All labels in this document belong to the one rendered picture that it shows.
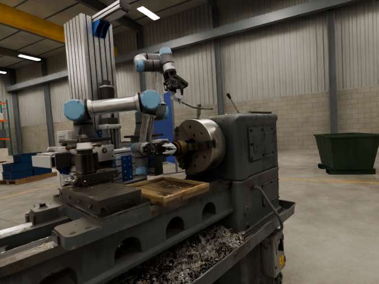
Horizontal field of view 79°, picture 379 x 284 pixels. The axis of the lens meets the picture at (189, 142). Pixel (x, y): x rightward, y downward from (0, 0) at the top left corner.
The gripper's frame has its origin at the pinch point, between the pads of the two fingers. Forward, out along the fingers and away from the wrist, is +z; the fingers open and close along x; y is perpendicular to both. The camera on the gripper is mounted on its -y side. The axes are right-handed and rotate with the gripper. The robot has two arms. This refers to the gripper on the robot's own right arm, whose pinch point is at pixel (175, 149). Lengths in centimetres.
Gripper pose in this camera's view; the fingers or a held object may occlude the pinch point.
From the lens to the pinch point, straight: 119.0
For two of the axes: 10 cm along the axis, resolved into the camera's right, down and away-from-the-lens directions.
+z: 7.1, -0.1, -7.0
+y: -7.0, 0.8, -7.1
